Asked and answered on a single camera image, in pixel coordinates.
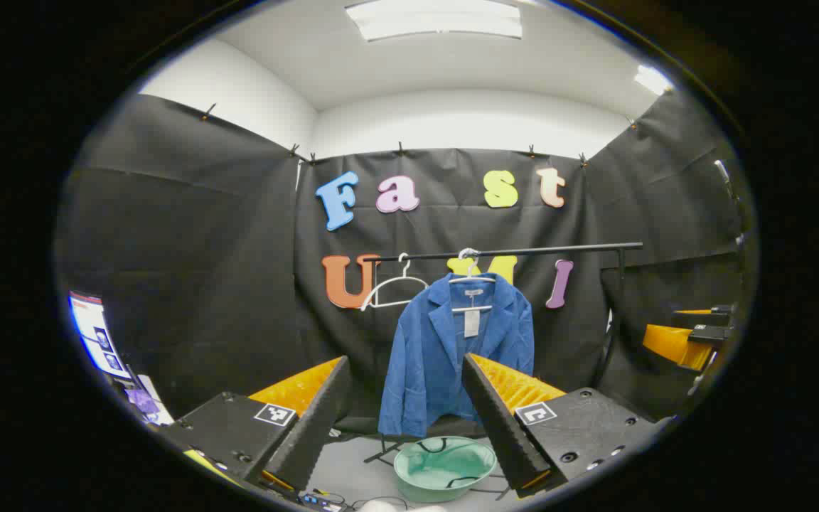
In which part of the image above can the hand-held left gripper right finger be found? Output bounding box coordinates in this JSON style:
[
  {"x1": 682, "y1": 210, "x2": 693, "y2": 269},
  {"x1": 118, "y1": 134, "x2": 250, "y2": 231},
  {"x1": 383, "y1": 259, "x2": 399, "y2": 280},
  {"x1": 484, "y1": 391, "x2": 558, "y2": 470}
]
[{"x1": 461, "y1": 353, "x2": 666, "y2": 498}]

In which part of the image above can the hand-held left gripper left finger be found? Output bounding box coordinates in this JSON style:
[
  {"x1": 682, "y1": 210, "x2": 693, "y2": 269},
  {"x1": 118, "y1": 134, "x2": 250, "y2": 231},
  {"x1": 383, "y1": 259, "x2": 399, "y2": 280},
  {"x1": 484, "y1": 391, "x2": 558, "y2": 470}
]
[{"x1": 161, "y1": 356, "x2": 352, "y2": 495}]

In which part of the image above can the green laundry hamper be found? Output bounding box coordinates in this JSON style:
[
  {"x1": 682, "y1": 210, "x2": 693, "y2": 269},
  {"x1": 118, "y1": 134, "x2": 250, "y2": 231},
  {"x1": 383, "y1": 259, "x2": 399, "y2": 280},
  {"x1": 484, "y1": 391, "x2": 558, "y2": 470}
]
[{"x1": 393, "y1": 436, "x2": 498, "y2": 503}]

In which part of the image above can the blue corduroy jacket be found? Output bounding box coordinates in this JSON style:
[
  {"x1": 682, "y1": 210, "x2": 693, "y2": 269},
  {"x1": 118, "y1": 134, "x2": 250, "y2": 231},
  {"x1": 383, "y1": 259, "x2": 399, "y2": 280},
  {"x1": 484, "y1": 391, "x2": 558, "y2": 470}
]
[{"x1": 378, "y1": 272, "x2": 535, "y2": 438}]

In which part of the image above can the white clothes hanger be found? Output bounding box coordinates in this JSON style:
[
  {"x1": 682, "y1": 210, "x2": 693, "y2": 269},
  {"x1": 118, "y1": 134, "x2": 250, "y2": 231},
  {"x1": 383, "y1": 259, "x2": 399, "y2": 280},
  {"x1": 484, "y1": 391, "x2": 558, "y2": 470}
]
[
  {"x1": 449, "y1": 249, "x2": 497, "y2": 314},
  {"x1": 360, "y1": 252, "x2": 430, "y2": 312}
]

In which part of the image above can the black clothes rack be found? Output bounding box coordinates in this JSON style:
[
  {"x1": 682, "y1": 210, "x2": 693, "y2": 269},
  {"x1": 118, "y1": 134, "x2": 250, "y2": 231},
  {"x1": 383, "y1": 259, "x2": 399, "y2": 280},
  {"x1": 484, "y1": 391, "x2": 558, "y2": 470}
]
[{"x1": 363, "y1": 242, "x2": 643, "y2": 498}]

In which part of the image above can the black hub with blue lights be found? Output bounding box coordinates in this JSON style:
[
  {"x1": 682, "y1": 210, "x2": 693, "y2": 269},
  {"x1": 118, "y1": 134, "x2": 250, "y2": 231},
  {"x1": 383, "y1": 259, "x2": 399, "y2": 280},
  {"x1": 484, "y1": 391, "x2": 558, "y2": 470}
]
[{"x1": 299, "y1": 489, "x2": 348, "y2": 510}]

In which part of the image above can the purple object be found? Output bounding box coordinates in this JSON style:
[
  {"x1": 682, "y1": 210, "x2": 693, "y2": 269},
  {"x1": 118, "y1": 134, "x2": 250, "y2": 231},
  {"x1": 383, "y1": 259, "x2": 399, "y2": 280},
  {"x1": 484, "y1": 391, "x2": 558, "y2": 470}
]
[{"x1": 125, "y1": 388, "x2": 163, "y2": 417}]

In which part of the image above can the black backdrop cloth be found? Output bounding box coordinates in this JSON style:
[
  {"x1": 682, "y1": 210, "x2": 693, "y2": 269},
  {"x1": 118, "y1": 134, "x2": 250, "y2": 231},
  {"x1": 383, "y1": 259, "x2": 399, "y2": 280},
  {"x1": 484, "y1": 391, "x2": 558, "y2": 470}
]
[{"x1": 58, "y1": 89, "x2": 755, "y2": 427}]

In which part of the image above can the computer monitor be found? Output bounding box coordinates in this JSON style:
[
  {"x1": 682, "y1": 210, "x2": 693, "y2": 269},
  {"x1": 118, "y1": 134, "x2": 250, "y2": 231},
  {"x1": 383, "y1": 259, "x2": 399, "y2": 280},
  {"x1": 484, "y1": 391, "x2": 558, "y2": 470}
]
[{"x1": 68, "y1": 290, "x2": 132, "y2": 380}]

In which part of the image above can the small ceiling light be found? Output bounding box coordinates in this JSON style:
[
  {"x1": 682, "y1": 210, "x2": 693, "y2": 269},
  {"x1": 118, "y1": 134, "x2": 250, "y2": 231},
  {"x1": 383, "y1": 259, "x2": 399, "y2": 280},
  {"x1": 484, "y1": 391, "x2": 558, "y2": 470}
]
[{"x1": 633, "y1": 64, "x2": 673, "y2": 95}]

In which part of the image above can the large ceiling light panel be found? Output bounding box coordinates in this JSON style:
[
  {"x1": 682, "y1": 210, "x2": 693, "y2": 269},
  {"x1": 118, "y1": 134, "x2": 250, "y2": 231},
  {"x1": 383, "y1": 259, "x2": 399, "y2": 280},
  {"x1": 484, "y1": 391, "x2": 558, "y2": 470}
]
[{"x1": 346, "y1": 0, "x2": 524, "y2": 41}]

